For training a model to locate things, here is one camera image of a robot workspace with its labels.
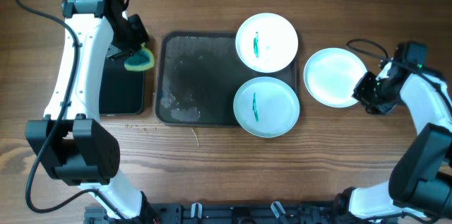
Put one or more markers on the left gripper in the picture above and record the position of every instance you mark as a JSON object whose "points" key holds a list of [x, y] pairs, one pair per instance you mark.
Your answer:
{"points": [[139, 37]]}

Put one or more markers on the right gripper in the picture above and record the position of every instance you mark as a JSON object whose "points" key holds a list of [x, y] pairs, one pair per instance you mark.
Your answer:
{"points": [[359, 92]]}

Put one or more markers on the green yellow sponge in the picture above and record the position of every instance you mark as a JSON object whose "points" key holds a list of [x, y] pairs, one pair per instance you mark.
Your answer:
{"points": [[142, 60]]}

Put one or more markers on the white plate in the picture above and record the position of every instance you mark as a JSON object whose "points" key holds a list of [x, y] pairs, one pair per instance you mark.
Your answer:
{"points": [[266, 107], [266, 42], [331, 74]]}

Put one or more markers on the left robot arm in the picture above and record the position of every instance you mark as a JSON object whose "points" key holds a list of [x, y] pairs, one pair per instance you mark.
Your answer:
{"points": [[69, 141]]}

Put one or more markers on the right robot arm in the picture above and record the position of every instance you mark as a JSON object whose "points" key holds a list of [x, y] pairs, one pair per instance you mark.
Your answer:
{"points": [[416, 188]]}

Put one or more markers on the dark brown serving tray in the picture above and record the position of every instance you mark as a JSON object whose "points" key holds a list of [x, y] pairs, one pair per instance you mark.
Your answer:
{"points": [[199, 74]]}

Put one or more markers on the black water tub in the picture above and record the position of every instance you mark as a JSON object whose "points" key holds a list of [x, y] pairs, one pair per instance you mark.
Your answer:
{"points": [[121, 91]]}

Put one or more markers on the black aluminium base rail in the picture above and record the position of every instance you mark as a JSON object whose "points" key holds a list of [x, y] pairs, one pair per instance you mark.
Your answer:
{"points": [[276, 212]]}

